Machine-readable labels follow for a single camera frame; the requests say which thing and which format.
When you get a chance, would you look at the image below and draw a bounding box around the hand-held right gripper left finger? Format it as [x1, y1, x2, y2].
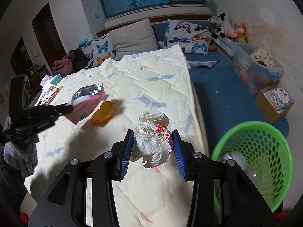
[28, 129, 135, 227]

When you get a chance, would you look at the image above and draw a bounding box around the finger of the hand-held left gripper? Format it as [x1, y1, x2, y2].
[50, 103, 74, 118]

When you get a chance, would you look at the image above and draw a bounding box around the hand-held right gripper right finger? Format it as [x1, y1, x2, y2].
[171, 130, 278, 227]

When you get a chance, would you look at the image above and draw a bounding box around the pink snack packet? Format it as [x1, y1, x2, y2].
[67, 83, 110, 125]

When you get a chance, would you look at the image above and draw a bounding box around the white paper wrapper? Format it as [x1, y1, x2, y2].
[130, 111, 175, 169]

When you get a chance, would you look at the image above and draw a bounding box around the clear plastic jelly cup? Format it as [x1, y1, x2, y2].
[219, 151, 248, 171]

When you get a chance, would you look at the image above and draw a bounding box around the green plastic mesh basket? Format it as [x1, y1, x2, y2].
[210, 121, 293, 214]

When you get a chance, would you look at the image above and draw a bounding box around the person's left forearm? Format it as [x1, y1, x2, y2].
[0, 158, 31, 218]

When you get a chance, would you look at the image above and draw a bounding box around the person's left hand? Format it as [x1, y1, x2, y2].
[3, 142, 39, 177]

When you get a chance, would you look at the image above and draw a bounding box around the colourful printed flat box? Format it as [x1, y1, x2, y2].
[28, 85, 65, 107]

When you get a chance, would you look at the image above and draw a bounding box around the teal tissue box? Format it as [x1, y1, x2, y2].
[50, 74, 63, 86]

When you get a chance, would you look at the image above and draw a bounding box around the white cloth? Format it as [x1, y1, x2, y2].
[40, 75, 56, 88]

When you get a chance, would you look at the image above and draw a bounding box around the orange peel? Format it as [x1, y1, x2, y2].
[91, 101, 116, 125]

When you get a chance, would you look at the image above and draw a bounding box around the pink jacket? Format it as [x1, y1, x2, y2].
[52, 53, 77, 74]

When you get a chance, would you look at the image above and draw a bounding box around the black bag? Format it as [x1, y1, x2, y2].
[70, 49, 90, 72]

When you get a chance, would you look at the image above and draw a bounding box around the dark wooden shelf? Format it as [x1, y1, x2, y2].
[9, 37, 33, 76]

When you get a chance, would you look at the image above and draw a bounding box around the small butterfly print pillow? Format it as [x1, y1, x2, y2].
[83, 33, 116, 69]

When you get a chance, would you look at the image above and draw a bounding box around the blue bed mattress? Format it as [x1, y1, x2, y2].
[151, 20, 290, 140]

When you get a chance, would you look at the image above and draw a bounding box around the cream quilted blanket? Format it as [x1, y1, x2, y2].
[24, 44, 210, 227]

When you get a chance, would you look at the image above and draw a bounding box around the brown wooden door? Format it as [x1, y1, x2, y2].
[32, 2, 67, 65]

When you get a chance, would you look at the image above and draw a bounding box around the grey sock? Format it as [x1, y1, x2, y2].
[186, 60, 219, 70]

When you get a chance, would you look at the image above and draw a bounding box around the cardboard box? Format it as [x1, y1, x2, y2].
[254, 85, 294, 124]

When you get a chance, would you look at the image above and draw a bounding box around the beige pillow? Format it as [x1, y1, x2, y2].
[109, 18, 159, 60]

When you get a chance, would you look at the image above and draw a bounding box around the clear plastic storage bin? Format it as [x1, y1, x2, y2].
[232, 44, 284, 95]

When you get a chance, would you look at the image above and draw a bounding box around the stack of colourful books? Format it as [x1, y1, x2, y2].
[265, 87, 294, 113]

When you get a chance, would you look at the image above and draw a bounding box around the grey patterned board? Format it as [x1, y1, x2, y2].
[212, 37, 237, 57]

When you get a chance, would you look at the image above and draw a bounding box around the large butterfly print pillow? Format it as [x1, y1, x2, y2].
[163, 19, 213, 55]

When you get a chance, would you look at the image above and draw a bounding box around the cream patterned cloth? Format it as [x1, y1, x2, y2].
[251, 48, 276, 67]

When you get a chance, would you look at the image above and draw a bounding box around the pink plush toy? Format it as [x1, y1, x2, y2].
[225, 28, 237, 40]

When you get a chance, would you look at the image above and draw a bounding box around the orange fox plush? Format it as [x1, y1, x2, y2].
[233, 23, 249, 44]

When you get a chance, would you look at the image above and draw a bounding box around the brown wooden headboard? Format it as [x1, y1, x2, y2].
[96, 13, 213, 37]

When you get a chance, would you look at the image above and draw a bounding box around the black white cow plush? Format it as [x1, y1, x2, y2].
[207, 12, 233, 38]

